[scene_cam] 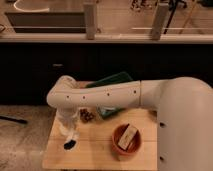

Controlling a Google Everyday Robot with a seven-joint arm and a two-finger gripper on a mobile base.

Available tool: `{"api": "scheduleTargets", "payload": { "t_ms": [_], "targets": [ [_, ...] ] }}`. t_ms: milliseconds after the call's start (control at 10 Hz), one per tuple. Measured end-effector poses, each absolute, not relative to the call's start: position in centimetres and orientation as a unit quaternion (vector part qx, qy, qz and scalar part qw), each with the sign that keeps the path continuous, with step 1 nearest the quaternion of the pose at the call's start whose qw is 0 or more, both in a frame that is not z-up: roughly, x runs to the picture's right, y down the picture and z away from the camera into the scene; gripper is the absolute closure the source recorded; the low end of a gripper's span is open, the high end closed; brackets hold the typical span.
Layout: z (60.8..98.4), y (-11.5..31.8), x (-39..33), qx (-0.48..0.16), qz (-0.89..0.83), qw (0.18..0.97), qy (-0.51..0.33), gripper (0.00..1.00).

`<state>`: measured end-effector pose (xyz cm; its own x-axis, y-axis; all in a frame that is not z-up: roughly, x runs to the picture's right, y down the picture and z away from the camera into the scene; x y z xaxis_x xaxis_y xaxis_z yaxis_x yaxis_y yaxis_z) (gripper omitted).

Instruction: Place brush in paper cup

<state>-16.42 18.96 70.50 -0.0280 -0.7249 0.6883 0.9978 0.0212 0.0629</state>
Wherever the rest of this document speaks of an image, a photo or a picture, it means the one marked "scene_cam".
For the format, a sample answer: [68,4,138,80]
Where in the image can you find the black rod on floor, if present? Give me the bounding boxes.
[0,116,28,124]

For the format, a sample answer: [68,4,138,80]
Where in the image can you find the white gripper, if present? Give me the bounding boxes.
[56,108,79,142]

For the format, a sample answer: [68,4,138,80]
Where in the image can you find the orange paper cup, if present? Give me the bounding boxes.
[111,124,142,158]

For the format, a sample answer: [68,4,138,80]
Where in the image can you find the tan card in cup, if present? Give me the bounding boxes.
[118,125,137,150]

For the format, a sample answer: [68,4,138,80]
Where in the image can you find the wooden table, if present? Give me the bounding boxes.
[41,80,159,171]

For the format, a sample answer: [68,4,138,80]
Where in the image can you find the dark wooden bench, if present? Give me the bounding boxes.
[5,12,86,33]

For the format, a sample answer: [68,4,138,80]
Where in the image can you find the brown pinecone cluster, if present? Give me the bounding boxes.
[80,109,95,123]

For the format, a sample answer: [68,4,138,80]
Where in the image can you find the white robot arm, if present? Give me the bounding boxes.
[47,76,213,171]

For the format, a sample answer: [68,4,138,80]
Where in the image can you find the black brush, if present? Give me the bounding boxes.
[64,140,76,150]

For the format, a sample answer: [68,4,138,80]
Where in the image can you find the green tray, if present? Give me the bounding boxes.
[85,71,134,120]

